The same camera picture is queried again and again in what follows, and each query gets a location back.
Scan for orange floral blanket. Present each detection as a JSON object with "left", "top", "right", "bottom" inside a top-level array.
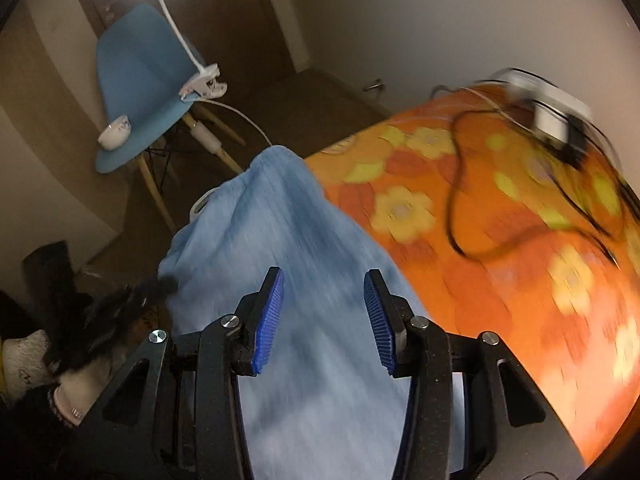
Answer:
[{"left": 302, "top": 82, "right": 640, "bottom": 467}]

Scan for white clip lamp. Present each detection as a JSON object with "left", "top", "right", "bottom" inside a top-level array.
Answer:
[{"left": 113, "top": 0, "right": 228, "bottom": 102}]

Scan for white power strip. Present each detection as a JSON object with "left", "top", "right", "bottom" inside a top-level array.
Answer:
[{"left": 497, "top": 69, "right": 594, "bottom": 147}]

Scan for white lamp cable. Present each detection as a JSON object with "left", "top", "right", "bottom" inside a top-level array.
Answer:
[{"left": 189, "top": 99, "right": 274, "bottom": 222}]

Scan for black power adapter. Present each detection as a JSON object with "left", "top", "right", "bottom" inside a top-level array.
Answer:
[{"left": 552, "top": 125, "right": 593, "bottom": 168}]

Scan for blue chair with wooden legs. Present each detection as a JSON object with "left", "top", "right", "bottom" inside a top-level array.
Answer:
[{"left": 94, "top": 3, "right": 247, "bottom": 235}]

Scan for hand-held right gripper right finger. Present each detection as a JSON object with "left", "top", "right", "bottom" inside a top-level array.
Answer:
[{"left": 363, "top": 268, "right": 585, "bottom": 480}]

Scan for light blue denim pants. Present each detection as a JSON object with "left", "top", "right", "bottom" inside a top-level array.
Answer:
[{"left": 157, "top": 145, "right": 466, "bottom": 480}]

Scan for person's left hand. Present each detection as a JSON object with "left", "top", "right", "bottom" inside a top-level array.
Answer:
[{"left": 54, "top": 355, "right": 115, "bottom": 429}]

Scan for dark cloth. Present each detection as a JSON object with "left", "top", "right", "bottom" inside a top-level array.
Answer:
[{"left": 22, "top": 241, "right": 77, "bottom": 311}]

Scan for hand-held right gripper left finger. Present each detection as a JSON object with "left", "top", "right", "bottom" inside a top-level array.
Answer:
[{"left": 65, "top": 266, "right": 285, "bottom": 480}]

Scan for person's left forearm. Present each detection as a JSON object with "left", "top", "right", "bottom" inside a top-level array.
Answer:
[{"left": 0, "top": 387, "right": 68, "bottom": 480}]

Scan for white bowl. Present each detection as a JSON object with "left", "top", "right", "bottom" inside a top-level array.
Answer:
[{"left": 97, "top": 115, "right": 132, "bottom": 151}]

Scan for white knit cloth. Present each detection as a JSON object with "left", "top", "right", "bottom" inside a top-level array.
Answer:
[{"left": 0, "top": 330, "right": 57, "bottom": 402}]

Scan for black cable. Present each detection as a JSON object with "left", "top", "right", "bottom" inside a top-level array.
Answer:
[{"left": 444, "top": 109, "right": 628, "bottom": 263}]

